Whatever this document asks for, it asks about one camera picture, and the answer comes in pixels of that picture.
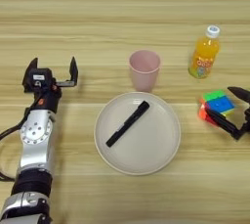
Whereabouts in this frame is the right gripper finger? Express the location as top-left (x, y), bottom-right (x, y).
top-left (205, 107), bottom-right (245, 141)
top-left (227, 86), bottom-right (250, 104)

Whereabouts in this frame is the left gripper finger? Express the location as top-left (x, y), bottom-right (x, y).
top-left (68, 56), bottom-right (79, 86)
top-left (21, 57), bottom-right (39, 84)

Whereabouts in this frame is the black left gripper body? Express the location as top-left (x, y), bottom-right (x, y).
top-left (21, 79), bottom-right (79, 113)

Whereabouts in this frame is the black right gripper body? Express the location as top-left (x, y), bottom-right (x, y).
top-left (239, 107), bottom-right (250, 139)

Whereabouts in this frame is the colourful puzzle cube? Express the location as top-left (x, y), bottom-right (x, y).
top-left (197, 89), bottom-right (236, 126)

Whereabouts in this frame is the orange juice bottle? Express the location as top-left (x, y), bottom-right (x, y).
top-left (187, 24), bottom-right (222, 79)

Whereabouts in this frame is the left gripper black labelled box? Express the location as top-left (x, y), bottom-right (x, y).
top-left (31, 67), bottom-right (55, 90)

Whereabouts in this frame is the pink plastic cup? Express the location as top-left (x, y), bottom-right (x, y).
top-left (128, 49), bottom-right (162, 93)

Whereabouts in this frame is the round beige plate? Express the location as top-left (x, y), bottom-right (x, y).
top-left (94, 91), bottom-right (182, 176)

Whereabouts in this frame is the black marker pen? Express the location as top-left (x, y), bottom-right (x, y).
top-left (104, 100), bottom-right (151, 148)

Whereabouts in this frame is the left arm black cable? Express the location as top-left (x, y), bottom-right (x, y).
top-left (0, 92), bottom-right (45, 183)

